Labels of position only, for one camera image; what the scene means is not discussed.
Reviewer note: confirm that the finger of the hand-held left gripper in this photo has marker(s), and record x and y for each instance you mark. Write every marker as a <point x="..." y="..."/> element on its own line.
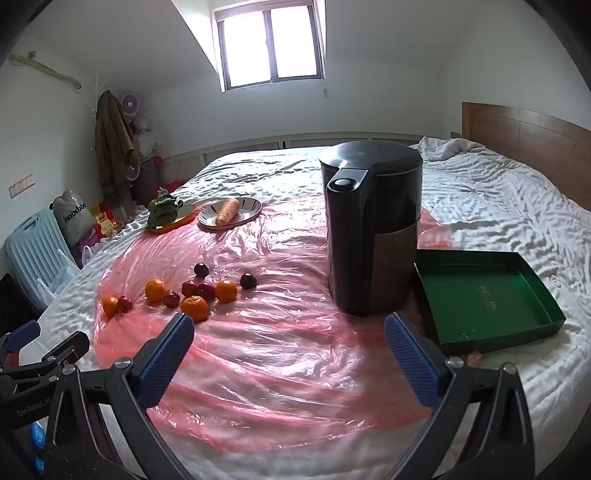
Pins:
<point x="60" y="350"/>
<point x="21" y="333"/>

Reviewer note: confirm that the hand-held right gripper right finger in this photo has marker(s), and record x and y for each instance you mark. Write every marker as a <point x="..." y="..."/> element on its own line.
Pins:
<point x="413" y="364"/>

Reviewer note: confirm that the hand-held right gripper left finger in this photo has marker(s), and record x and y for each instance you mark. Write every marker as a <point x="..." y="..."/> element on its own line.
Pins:
<point x="166" y="360"/>

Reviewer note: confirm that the green shallow box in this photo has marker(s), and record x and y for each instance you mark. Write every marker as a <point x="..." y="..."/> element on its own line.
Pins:
<point x="485" y="300"/>

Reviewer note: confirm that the dark plum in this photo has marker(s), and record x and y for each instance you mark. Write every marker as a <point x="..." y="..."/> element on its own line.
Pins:
<point x="248" y="280"/>
<point x="201" y="269"/>

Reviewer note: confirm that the black object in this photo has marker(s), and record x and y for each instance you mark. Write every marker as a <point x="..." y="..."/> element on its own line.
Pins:
<point x="14" y="300"/>

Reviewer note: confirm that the clear plastic bag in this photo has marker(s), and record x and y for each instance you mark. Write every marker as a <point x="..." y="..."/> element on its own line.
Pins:
<point x="60" y="272"/>

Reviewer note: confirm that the light blue suitcase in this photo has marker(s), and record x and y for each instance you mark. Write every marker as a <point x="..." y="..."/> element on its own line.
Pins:
<point x="32" y="258"/>

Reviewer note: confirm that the pink plastic sheet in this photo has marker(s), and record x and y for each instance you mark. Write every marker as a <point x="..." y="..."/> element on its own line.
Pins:
<point x="277" y="369"/>

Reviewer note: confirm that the grey printed bag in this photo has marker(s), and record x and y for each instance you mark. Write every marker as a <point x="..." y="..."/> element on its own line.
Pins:
<point x="74" y="214"/>

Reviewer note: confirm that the red yellow gift boxes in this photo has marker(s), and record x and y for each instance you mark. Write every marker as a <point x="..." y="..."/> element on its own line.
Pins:
<point x="107" y="224"/>

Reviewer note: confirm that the black cylindrical appliance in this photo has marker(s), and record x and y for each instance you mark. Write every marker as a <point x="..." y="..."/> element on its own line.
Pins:
<point x="369" y="230"/>

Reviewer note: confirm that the orange plate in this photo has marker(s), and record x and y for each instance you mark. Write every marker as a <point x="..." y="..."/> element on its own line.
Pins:
<point x="185" y="215"/>

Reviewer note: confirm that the green leafy vegetable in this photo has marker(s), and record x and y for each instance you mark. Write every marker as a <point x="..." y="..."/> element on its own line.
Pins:
<point x="161" y="212"/>

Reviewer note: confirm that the carrot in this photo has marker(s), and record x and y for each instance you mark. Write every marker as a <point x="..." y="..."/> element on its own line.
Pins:
<point x="227" y="211"/>

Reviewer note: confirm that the patterned white plate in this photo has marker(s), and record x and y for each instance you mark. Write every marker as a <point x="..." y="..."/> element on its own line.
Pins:
<point x="249" y="210"/>

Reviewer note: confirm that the bed with white quilt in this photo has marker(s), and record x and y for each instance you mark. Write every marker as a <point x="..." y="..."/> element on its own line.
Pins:
<point x="485" y="207"/>

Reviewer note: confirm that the dark storage cabinet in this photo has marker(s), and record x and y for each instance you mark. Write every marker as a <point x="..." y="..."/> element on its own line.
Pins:
<point x="147" y="180"/>

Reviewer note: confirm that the small white fan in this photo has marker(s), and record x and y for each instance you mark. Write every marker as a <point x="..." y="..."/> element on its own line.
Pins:
<point x="133" y="168"/>
<point x="129" y="102"/>

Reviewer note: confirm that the brown coat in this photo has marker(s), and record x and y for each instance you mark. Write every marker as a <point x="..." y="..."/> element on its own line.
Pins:
<point x="113" y="138"/>

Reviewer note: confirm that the crumpled white blanket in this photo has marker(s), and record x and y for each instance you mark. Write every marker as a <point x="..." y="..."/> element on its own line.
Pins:
<point x="443" y="147"/>

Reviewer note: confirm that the wooden headboard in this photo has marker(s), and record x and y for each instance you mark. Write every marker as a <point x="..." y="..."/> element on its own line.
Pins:
<point x="531" y="134"/>

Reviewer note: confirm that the window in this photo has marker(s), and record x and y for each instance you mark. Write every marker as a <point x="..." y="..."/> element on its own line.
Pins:
<point x="258" y="46"/>

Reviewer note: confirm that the white wall socket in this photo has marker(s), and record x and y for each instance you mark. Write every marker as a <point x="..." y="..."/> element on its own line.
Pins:
<point x="21" y="185"/>

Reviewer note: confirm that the wooden wall branch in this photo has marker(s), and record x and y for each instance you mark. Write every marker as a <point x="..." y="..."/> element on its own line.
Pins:
<point x="46" y="71"/>

